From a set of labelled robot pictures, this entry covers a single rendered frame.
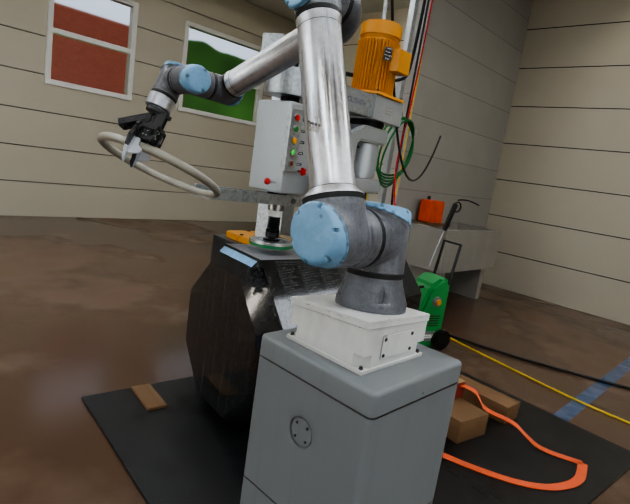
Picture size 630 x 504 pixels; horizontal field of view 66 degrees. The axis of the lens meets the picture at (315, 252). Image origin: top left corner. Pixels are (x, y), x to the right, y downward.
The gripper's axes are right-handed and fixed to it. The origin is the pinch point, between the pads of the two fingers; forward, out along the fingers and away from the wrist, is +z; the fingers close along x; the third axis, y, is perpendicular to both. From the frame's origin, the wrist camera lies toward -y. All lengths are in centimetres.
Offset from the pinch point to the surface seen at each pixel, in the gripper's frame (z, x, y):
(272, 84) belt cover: -65, 51, 17
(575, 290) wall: -137, 493, 329
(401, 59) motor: -123, 95, 61
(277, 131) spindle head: -48, 58, 25
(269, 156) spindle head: -37, 64, 25
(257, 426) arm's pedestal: 58, -12, 77
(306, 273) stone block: 6, 79, 60
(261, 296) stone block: 25, 61, 48
